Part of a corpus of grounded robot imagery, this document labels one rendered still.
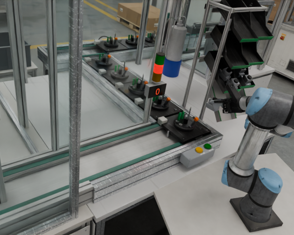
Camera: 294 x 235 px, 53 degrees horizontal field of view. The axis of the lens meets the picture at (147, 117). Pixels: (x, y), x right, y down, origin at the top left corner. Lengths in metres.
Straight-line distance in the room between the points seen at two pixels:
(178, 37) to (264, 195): 1.56
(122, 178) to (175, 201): 0.29
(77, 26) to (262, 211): 1.13
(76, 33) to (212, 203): 1.06
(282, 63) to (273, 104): 4.76
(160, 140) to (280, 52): 4.40
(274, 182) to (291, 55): 4.52
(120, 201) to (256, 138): 0.68
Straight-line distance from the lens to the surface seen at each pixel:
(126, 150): 1.65
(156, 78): 1.62
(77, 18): 0.89
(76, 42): 0.91
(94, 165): 1.54
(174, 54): 2.62
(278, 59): 5.93
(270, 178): 1.45
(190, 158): 1.62
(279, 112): 1.16
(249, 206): 1.53
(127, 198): 1.48
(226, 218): 1.54
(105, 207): 1.44
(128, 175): 1.45
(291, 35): 5.80
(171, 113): 1.94
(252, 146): 1.29
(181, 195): 1.55
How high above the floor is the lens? 1.96
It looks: 33 degrees down
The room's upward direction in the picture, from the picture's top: 10 degrees clockwise
